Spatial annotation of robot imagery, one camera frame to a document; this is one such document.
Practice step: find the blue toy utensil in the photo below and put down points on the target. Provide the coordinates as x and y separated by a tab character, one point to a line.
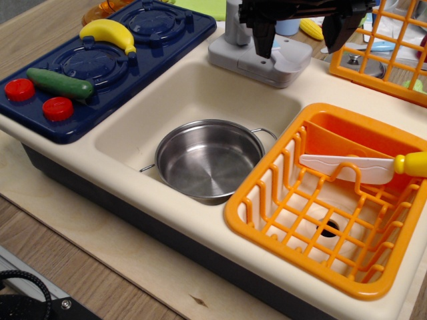
380	46

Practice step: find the white and blue toy spoon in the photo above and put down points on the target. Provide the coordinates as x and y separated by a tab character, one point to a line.
280	63

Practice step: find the steel pot lid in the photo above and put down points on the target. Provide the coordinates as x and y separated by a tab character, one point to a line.
354	61

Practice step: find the orange wire grid basket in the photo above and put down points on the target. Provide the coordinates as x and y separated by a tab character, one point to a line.
392	58

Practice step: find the orange plastic dish rack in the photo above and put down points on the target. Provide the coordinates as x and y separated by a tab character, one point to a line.
349	234

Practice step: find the red stove knob right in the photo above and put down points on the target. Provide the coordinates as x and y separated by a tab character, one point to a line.
58	109

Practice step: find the yellow toy corn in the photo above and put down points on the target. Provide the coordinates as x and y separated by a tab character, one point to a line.
311	29

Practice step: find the grey toy faucet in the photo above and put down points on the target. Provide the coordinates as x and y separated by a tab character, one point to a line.
235	51

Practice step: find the yellow toy banana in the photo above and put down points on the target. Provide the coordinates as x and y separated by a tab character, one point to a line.
110	31

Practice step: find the red stove knob left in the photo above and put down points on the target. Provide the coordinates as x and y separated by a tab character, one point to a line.
19	90

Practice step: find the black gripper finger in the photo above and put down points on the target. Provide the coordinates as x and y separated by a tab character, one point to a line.
264	33
337	29

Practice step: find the stainless steel pan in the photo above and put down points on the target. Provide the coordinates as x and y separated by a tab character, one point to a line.
208	159

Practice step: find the green toy lettuce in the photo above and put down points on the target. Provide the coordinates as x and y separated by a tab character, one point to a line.
416	86

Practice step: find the black metal bracket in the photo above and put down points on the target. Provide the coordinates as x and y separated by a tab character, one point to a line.
69	309

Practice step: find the red stove knob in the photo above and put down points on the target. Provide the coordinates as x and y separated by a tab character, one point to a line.
19	90
58	109

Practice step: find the orange transparent toy dish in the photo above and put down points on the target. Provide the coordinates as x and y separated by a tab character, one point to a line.
104	10

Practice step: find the toy knife yellow handle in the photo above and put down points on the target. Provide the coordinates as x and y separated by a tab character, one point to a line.
368	170

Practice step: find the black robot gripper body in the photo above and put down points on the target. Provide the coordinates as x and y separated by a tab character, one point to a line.
271	11

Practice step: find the light blue toy cup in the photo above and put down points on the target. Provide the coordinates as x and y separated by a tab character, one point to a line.
288	27

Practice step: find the dark blue toy stove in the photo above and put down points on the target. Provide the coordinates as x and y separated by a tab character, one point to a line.
163	34

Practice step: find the green toy cucumber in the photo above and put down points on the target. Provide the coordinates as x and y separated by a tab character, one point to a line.
59	84

